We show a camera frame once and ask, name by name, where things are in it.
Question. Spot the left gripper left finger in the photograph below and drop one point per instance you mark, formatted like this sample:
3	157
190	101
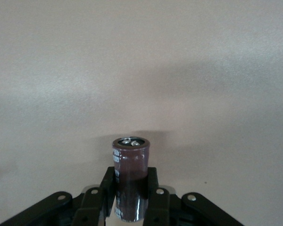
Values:
107	188

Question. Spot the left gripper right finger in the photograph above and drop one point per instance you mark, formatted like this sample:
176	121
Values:
153	188

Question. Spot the dark brown glossy capacitor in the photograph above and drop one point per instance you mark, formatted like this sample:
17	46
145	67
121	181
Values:
132	160

